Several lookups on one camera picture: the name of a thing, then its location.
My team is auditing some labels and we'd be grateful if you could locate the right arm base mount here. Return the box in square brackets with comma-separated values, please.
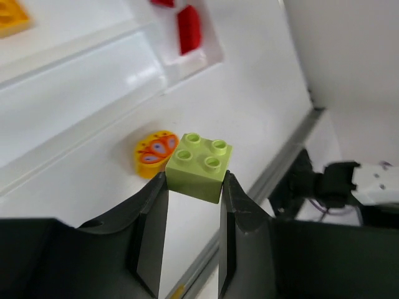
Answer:
[269, 149, 322, 219]

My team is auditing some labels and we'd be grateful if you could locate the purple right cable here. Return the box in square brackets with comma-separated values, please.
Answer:
[310, 199, 356, 219]

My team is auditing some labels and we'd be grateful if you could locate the yellow lego brick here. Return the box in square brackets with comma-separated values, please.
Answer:
[133, 130, 180, 179]

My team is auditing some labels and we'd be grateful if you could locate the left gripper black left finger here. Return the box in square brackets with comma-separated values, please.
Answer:
[1, 172, 168, 298]

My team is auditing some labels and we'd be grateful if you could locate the white compartment sorting tray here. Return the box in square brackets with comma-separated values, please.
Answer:
[0, 0, 225, 200]

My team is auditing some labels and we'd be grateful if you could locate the pale green sloped lego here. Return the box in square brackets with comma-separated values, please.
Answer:
[165, 133, 233, 204]

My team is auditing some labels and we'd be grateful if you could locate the red curved lego brick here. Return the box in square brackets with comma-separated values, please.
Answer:
[177, 5, 202, 55]

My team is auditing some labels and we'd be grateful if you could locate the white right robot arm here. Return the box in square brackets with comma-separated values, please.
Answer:
[318, 161, 398, 207]

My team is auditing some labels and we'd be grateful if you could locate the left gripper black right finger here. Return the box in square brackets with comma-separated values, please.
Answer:
[218, 173, 398, 298]

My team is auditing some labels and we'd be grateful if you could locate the yellow striped lego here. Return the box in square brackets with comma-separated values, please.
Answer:
[1, 0, 32, 38]

